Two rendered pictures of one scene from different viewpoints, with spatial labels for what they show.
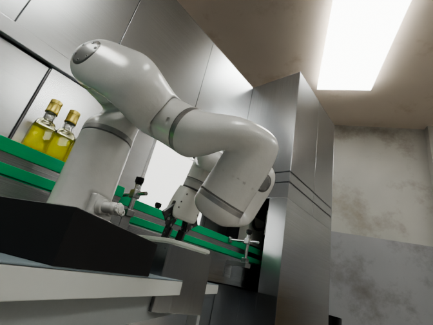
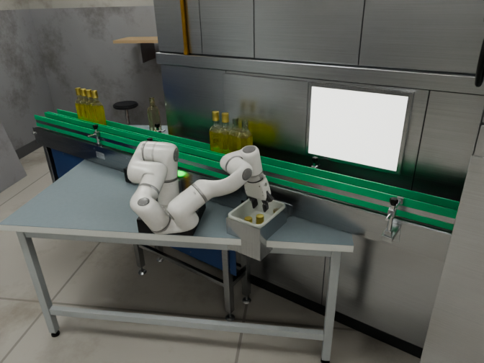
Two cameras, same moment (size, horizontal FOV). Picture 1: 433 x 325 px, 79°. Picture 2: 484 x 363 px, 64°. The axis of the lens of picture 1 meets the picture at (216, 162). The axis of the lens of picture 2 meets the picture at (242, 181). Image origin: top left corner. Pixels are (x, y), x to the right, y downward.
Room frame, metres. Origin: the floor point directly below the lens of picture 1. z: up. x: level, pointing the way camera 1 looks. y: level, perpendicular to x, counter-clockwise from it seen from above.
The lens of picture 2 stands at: (0.56, -1.31, 1.66)
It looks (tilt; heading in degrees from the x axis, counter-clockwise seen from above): 26 degrees down; 81
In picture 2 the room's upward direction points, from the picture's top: 2 degrees counter-clockwise
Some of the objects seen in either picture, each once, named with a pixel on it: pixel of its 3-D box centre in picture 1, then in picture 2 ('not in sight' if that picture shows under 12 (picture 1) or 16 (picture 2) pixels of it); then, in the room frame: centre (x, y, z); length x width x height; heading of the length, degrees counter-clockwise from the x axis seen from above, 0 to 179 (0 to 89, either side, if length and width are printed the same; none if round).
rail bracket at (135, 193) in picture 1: (129, 196); not in sight; (0.83, 0.24, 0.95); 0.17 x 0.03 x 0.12; 46
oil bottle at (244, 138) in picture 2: not in sight; (245, 151); (0.84, 0.40, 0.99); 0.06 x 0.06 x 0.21; 46
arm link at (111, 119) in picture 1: (116, 105); (163, 160); (0.47, 0.22, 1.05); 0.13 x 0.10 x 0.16; 157
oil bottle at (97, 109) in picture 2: not in sight; (98, 112); (0.03, 1.19, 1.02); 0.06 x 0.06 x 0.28; 46
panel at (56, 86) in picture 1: (139, 165); (304, 119); (1.11, 0.33, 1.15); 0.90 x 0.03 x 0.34; 136
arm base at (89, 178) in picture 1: (97, 178); (167, 196); (0.46, 0.20, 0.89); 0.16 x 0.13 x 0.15; 72
